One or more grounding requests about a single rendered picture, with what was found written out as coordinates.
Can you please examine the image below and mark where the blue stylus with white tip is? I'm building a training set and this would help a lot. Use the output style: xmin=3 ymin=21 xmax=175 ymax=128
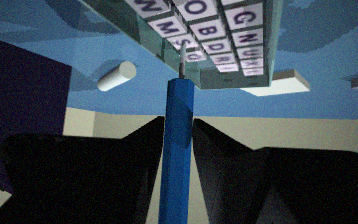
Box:
xmin=158 ymin=57 xmax=195 ymax=224

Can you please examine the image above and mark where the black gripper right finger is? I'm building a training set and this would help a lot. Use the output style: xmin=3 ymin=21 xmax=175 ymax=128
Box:
xmin=192 ymin=118 xmax=358 ymax=224

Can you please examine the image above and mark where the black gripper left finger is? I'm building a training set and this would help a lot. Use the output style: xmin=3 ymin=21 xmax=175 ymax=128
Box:
xmin=0 ymin=116 xmax=165 ymax=224

